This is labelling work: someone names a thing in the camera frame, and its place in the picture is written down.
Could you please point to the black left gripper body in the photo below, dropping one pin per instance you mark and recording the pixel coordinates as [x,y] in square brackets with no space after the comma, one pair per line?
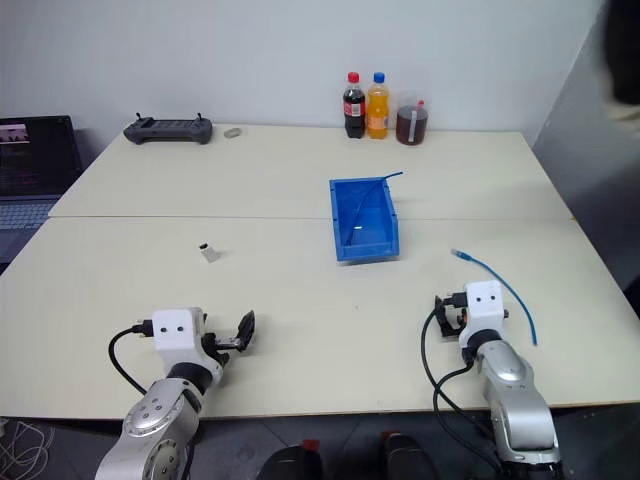
[216,345]

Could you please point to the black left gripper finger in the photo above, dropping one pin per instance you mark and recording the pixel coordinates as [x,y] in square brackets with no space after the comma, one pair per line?
[247,330]
[223,361]

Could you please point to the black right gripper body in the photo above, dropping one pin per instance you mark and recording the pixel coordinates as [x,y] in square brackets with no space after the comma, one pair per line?
[456,312]

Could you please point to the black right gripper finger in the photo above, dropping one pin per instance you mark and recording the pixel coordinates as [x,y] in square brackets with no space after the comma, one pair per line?
[438,312]
[449,334]

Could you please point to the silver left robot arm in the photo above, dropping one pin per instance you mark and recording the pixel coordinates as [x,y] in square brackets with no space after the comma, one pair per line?
[155,425]

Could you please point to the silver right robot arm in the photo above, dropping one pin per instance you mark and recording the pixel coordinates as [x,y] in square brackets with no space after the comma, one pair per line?
[515,395]

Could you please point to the small white adapter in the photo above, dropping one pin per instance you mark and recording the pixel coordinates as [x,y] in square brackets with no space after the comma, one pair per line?
[209,253]

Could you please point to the blue plastic storage bin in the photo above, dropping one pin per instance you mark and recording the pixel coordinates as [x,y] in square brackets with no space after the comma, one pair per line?
[367,225]

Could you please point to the dark rounded shape red mark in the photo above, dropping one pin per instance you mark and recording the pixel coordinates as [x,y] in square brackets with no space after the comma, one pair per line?
[292,462]
[407,457]

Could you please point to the clear jar of dark liquid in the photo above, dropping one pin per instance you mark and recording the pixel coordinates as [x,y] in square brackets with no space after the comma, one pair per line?
[412,125]

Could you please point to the small clear tape roll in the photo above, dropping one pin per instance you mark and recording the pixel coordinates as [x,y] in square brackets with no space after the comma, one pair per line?
[232,133]

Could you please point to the orange soda bottle blue cap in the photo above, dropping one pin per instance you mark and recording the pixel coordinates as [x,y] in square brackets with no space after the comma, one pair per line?
[378,112]

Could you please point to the dark grey handheld controller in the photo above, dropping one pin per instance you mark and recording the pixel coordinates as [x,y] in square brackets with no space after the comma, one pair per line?
[167,131]

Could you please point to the cola bottle with red cap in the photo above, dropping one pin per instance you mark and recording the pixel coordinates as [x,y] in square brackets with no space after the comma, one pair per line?
[354,110]

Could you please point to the open laptop computer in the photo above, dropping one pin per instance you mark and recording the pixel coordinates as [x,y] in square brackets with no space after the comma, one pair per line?
[35,160]

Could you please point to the person in dark clothes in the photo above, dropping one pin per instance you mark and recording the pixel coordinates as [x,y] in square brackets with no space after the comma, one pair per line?
[622,55]

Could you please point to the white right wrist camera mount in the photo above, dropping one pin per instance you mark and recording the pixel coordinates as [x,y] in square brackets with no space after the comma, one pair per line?
[482,310]

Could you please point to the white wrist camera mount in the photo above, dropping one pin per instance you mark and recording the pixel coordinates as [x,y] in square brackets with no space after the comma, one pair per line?
[482,310]
[175,330]

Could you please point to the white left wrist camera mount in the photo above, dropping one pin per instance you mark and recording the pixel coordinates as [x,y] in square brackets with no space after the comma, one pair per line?
[175,330]

